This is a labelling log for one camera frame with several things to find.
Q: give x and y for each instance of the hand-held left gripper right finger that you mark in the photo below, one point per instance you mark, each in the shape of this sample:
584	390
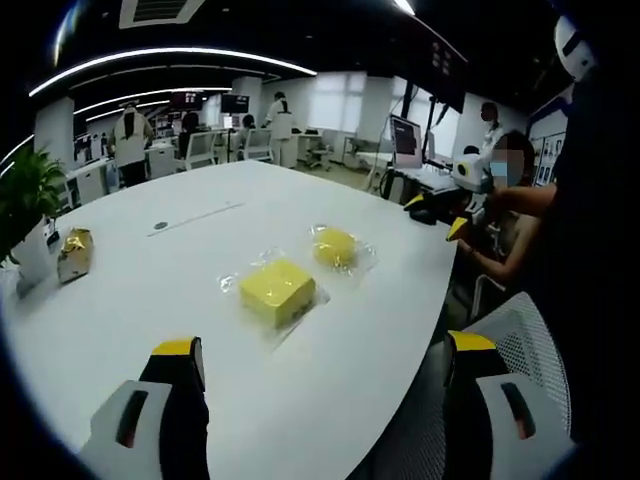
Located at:
487	425

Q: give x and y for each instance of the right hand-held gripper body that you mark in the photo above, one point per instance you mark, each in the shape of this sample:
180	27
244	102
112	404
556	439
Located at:
472	172

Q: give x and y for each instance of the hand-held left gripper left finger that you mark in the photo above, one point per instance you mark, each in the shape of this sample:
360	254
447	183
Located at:
150	430

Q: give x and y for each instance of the round yellow silicone block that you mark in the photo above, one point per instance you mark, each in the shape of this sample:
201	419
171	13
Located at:
334	249

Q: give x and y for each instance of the square yellow silicone block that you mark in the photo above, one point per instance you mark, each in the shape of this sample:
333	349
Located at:
277	292

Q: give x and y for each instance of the computer monitor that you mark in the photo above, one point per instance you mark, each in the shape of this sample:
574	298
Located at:
405	142

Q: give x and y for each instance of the white mesh office chair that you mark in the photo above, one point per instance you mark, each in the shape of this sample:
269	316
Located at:
525	340

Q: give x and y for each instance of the person's dark shirt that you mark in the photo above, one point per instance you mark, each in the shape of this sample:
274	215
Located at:
590	250

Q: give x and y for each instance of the white chest-worn device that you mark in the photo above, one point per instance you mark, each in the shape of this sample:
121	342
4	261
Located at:
575	45

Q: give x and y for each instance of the gold foil bag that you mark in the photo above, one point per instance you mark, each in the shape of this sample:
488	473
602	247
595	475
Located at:
75	255

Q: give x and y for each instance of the green potted plant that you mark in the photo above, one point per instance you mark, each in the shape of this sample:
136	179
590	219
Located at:
27	200

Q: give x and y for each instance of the ceiling air vent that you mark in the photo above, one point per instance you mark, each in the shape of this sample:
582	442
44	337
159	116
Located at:
160	11

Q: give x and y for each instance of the wall-mounted screen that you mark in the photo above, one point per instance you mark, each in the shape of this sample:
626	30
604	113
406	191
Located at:
235	103

